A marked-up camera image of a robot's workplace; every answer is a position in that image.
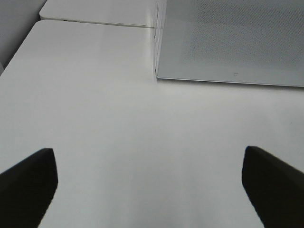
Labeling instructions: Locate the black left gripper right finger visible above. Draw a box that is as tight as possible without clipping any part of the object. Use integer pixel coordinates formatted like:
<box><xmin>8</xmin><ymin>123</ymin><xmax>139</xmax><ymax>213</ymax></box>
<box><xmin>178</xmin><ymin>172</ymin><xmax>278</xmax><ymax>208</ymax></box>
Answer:
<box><xmin>241</xmin><ymin>146</ymin><xmax>304</xmax><ymax>228</ymax></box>

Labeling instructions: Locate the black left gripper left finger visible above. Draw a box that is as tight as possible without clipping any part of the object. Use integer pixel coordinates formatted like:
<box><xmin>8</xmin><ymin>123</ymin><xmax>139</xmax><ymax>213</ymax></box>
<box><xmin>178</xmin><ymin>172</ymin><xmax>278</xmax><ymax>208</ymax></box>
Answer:
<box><xmin>0</xmin><ymin>148</ymin><xmax>58</xmax><ymax>228</ymax></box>

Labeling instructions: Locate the white microwave oven body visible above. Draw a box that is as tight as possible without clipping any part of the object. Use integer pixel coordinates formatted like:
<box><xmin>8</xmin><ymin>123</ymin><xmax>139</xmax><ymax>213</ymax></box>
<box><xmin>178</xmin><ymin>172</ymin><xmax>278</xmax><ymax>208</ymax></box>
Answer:
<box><xmin>151</xmin><ymin>0</ymin><xmax>168</xmax><ymax>78</ymax></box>

